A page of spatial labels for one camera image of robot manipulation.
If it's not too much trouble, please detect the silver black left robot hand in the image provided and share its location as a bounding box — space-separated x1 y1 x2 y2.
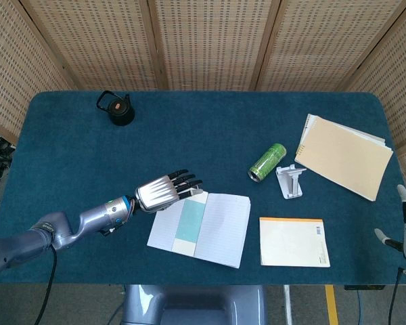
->
134 169 204 213

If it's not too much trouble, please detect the blue white tasselled bookmark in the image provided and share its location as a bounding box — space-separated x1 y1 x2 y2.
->
171 198 207 255

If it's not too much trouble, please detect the blue felt table cover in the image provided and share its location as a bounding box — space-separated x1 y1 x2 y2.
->
0 90 406 286

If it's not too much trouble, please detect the open lined notebook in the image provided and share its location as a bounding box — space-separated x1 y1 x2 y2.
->
146 191 252 269

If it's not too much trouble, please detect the black cast iron teapot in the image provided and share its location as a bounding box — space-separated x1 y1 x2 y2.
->
96 90 135 127

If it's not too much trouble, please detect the kraft spiral notebook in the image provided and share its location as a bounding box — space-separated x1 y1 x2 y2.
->
294 113 394 202

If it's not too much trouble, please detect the yellow floor tape strip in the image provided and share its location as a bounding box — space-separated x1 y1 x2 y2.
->
324 284 339 325

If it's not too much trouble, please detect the grey blue robot torso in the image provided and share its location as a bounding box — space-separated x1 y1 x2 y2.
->
120 284 268 325

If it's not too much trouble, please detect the green drink can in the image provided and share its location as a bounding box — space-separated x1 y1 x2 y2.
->
247 142 288 183

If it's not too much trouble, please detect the cream notepad orange edge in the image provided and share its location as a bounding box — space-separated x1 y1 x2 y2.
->
259 217 331 268

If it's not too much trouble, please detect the white folding phone stand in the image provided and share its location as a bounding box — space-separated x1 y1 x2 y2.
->
275 164 307 200

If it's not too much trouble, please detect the white table leg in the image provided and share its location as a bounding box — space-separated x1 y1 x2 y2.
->
283 284 294 325

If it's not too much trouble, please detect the woven bamboo folding screen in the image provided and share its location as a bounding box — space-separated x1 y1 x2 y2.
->
0 0 406 186

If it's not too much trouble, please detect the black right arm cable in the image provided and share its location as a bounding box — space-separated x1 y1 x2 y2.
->
387 267 404 325

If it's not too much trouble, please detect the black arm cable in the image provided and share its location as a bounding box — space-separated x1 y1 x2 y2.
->
32 247 59 325
387 267 404 325

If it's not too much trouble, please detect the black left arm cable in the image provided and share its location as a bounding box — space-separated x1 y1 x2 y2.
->
32 247 59 325

